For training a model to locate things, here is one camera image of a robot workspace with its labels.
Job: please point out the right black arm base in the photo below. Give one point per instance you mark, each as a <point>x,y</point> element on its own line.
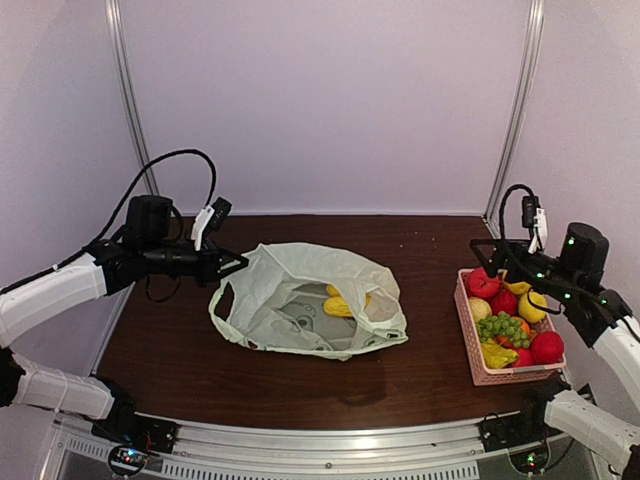
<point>524,435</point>

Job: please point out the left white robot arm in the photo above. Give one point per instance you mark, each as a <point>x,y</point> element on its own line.
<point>139,249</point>

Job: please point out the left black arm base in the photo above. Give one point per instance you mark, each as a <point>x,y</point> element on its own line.
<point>138,438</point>

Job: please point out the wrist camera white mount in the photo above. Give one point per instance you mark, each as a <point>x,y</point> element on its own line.
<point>209,219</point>
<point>534,220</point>

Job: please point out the yellow mango toy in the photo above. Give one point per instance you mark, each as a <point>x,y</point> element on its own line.
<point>337,307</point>

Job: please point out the peach fruit in bag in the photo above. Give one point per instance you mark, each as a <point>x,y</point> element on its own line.
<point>480,285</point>

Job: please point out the red plush fruit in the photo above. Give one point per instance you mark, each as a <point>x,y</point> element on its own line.
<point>547,348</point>

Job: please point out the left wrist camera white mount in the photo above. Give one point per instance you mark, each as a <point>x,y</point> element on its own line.
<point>209,219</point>

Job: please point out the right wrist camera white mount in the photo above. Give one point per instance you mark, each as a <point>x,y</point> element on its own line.
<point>534,220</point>

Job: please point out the curved aluminium rail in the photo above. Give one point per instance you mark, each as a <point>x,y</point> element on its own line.
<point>450,450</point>

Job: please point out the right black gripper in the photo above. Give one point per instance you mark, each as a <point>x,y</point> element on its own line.
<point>512,250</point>

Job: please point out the green grapes toy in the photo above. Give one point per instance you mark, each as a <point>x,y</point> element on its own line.
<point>503,329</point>

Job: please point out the light green plastic bag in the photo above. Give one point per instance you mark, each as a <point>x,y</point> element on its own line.
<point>276,303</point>

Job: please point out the red apple toy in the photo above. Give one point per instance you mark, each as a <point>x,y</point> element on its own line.
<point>505,301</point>

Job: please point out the yellow lemon toy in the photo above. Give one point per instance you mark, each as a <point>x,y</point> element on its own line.
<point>332,291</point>
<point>532,307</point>

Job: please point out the left aluminium frame post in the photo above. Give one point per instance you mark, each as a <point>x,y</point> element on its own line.
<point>116,31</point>

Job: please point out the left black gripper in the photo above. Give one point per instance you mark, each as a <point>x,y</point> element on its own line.
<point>208,269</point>

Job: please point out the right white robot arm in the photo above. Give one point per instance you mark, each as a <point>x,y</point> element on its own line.
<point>603,321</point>

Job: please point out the pink plastic basket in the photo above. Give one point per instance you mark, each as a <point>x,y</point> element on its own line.
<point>525,369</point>

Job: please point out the yellow banana toy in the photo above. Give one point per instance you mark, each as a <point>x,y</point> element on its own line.
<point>497,357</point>

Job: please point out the pale yellow fruit toy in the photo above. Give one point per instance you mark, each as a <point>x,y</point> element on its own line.
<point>480,309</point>

